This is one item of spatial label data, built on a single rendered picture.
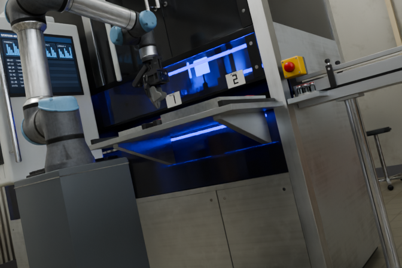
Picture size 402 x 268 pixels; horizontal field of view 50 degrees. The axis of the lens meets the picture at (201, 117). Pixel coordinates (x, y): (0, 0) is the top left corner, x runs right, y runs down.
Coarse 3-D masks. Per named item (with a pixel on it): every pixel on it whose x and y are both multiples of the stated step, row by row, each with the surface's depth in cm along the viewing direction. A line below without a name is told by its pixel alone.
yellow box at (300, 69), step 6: (282, 60) 166; (288, 60) 164; (294, 60) 163; (300, 60) 164; (282, 66) 166; (300, 66) 162; (288, 72) 165; (294, 72) 163; (300, 72) 162; (306, 72) 166; (288, 78) 168
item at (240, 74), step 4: (236, 72) 178; (240, 72) 177; (228, 76) 180; (240, 76) 177; (228, 80) 181; (232, 80) 179; (236, 80) 178; (240, 80) 177; (244, 80) 176; (228, 84) 181; (232, 84) 180; (236, 84) 178; (240, 84) 177
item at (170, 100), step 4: (176, 92) 196; (168, 96) 199; (172, 96) 198; (176, 96) 196; (180, 96) 195; (168, 100) 199; (172, 100) 198; (176, 100) 196; (180, 100) 195; (168, 104) 199; (172, 104) 198; (176, 104) 197
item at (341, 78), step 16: (400, 48) 155; (336, 64) 178; (352, 64) 165; (384, 64) 156; (400, 64) 153; (304, 80) 182; (320, 80) 169; (336, 80) 166; (352, 80) 162; (368, 80) 159; (384, 80) 156; (400, 80) 153; (336, 96) 166
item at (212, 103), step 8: (224, 96) 142; (232, 96) 146; (240, 96) 151; (248, 96) 156; (256, 96) 161; (264, 96) 167; (200, 104) 144; (208, 104) 142; (216, 104) 140; (168, 112) 152; (176, 112) 150; (184, 112) 148; (192, 112) 146; (168, 120) 152
